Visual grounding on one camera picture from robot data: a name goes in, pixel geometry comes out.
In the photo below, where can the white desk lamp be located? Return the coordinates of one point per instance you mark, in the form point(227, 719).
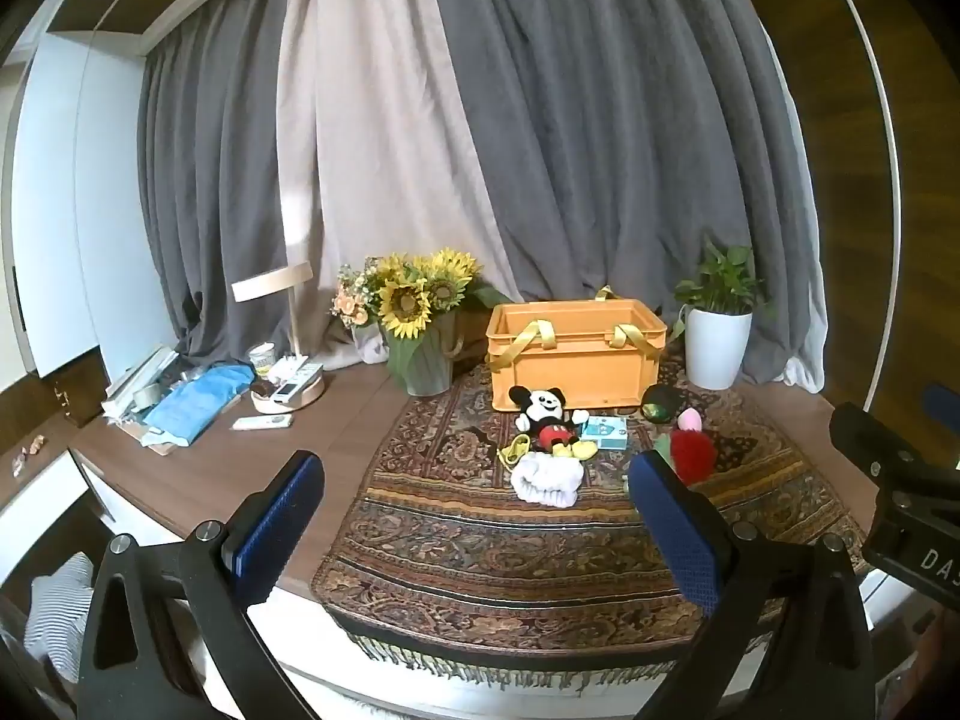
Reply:
point(294, 315)

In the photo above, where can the potted plant in white pot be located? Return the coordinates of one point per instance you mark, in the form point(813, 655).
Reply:
point(718, 345)

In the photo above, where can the small green soft item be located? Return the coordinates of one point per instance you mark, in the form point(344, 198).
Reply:
point(663, 450)

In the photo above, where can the white cup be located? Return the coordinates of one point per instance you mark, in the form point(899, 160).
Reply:
point(262, 360)

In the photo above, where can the black mouse plush toy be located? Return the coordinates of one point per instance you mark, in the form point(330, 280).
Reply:
point(546, 420)

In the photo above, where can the white fluffy socks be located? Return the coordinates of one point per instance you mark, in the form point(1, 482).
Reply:
point(546, 480)

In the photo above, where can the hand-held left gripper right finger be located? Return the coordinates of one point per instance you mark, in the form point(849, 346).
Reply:
point(679, 525)

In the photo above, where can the orange plastic crate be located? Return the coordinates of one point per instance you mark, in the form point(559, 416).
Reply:
point(574, 371)

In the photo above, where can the white sheer curtain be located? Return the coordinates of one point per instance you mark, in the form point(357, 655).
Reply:
point(802, 277)

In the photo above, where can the blue cloth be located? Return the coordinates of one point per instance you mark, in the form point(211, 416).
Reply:
point(199, 401)

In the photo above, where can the small teal box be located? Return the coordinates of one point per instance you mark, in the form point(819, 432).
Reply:
point(606, 433)

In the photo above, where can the patterned fringed table rug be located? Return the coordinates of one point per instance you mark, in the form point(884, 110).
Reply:
point(480, 540)

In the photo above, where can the pink egg-shaped sponge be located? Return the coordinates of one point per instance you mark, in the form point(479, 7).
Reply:
point(691, 420)

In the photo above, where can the beige curtain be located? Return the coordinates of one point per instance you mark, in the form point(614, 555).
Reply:
point(375, 127)

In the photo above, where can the white cabinet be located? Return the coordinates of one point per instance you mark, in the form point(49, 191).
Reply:
point(82, 202)

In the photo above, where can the striped cloth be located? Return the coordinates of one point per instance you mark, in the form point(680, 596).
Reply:
point(56, 615)

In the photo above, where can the brown woven basket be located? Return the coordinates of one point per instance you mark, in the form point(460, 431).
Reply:
point(471, 334)

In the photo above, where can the white remote control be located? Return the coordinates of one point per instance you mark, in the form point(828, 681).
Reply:
point(296, 382)
point(262, 423)

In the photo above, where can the grey curtain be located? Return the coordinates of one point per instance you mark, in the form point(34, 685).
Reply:
point(600, 127)
point(217, 165)

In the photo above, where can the dark green ball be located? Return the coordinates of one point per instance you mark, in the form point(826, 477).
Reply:
point(660, 403)

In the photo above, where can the peach flower bouquet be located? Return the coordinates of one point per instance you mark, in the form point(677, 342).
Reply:
point(354, 300)

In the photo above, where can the white boxes and papers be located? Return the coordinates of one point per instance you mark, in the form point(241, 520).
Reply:
point(135, 379)

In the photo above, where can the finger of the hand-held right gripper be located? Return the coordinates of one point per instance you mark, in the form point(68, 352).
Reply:
point(946, 406)
point(877, 439)

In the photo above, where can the sunflower bouquet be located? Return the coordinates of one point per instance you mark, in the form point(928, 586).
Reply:
point(420, 300)

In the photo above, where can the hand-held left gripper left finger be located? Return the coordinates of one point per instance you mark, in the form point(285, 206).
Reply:
point(274, 517)

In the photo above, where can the red fluffy pompom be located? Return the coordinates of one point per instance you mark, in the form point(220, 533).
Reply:
point(694, 456)

